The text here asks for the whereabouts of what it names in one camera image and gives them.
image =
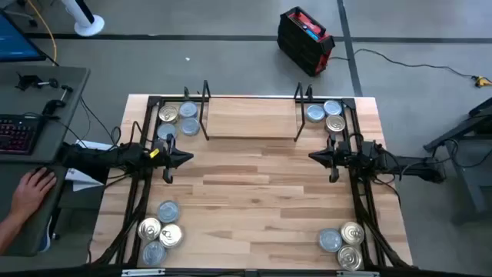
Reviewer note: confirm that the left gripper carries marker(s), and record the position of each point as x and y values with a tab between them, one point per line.
169	154

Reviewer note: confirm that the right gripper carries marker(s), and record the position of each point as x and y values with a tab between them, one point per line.
340	157

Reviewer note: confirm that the silver lid can blue label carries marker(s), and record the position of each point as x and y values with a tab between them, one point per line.
167	131
188	109
154	252

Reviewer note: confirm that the silver lid can green label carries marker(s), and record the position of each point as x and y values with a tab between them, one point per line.
168	211
332	107
315	113
330	239
190	126

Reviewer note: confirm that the wooden shelf black metal legs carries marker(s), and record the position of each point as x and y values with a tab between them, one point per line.
250	117

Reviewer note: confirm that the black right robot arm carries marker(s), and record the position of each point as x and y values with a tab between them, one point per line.
415	166

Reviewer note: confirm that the person's forearm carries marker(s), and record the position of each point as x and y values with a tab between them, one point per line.
7	234

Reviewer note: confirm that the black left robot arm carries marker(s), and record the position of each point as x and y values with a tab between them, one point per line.
123	155

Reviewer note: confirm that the yellow tag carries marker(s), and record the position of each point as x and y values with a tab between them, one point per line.
154	153

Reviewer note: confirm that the white paper sheet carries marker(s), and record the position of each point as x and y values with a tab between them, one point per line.
80	181

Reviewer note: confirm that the red black tool case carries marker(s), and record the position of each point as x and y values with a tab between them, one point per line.
303	42

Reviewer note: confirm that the black desk clamp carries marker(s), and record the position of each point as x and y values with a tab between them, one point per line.
55	103
27	81

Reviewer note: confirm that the grey metal table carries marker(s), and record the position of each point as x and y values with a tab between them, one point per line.
469	181

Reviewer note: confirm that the person's hand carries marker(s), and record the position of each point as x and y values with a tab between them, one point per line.
30	196

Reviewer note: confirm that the person's shoe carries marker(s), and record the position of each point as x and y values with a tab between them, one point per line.
45	238

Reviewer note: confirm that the backlit black keyboard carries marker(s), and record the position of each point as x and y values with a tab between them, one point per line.
17	134

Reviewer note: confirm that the grey side desk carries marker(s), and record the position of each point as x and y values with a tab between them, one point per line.
23	96

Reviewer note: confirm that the office chair base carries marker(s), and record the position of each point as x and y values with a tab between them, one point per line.
33	22

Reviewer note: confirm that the desk computer monitor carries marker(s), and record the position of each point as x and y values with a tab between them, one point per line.
15	42

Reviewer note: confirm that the black aluminium table frame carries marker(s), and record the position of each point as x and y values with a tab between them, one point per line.
153	102

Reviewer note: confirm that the black frame post clamp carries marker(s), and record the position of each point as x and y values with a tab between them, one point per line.
186	92
308	90

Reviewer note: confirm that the silver metal bracket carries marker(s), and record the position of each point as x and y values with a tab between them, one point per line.
143	272
357	274

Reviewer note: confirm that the white pedestal stand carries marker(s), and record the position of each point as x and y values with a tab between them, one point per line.
90	26

